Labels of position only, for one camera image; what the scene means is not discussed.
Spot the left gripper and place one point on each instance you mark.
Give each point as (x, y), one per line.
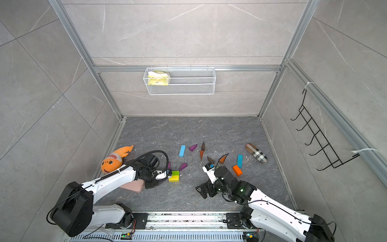
(150, 185)

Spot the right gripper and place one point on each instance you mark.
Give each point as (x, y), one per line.
(203, 186)

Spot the yellow block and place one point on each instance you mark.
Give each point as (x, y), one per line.
(174, 178)

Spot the light blue long block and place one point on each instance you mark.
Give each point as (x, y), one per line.
(182, 151)

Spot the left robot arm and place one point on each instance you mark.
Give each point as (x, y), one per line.
(76, 209)

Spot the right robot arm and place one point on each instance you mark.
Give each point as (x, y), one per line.
(261, 211)

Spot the pink rounded case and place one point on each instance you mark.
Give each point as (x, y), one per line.
(135, 186)

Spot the brown wedge flat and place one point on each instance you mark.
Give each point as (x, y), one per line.
(210, 160)

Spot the orange plush fish toy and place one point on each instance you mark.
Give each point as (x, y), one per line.
(115, 159)

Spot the small orange wedge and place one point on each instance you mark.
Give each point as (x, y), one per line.
(222, 159)

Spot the orange block right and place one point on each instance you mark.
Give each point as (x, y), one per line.
(237, 170)

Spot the teal blue block right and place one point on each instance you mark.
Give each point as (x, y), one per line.
(240, 161)

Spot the plaid patterned pouch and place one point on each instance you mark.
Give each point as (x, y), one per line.
(256, 153)

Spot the yellow cloth in basket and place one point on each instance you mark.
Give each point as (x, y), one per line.
(158, 78)

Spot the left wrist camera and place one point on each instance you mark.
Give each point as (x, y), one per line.
(163, 175)

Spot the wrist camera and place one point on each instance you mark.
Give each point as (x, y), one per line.
(163, 175)
(209, 169)

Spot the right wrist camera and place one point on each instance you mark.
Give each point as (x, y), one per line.
(209, 169)

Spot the metal front rail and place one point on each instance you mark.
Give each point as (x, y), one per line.
(176, 226)

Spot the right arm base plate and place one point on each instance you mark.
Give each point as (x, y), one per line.
(237, 221)

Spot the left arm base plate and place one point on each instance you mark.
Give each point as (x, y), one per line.
(137, 220)

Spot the white wire mesh basket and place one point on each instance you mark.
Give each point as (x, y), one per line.
(184, 81)

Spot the black wire hook rack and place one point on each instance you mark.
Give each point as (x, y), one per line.
(318, 137)

